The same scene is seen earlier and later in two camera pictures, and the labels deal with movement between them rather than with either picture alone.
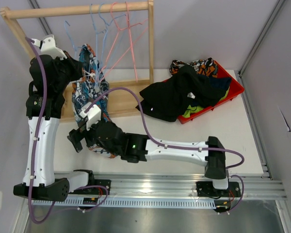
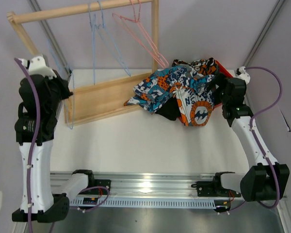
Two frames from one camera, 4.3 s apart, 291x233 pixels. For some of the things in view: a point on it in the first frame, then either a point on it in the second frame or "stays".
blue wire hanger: (106, 32) → (92, 37)
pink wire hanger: (132, 47) → (133, 26)
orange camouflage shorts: (206, 66) stays
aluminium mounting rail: (184, 185) stays
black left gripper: (76, 66) → (63, 83)
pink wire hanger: (102, 77) → (133, 26)
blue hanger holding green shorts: (117, 44) → (105, 34)
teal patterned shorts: (92, 87) → (192, 89)
